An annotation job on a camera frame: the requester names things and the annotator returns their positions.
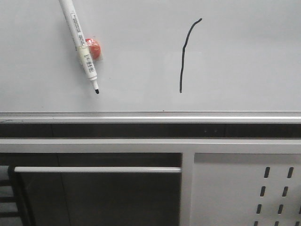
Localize red round magnet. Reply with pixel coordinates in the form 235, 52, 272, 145
85, 38, 103, 61

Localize white black-tipped whiteboard marker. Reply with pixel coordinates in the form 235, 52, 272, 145
59, 0, 100, 94

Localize white perforated pegboard panel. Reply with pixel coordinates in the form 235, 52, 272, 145
191, 153, 301, 226

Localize white horizontal metal rod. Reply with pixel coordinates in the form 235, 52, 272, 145
14, 166, 182, 173

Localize white metal stand frame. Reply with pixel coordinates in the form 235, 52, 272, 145
0, 139, 301, 226

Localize white whiteboard with aluminium frame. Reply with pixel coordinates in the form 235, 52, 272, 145
0, 0, 301, 124

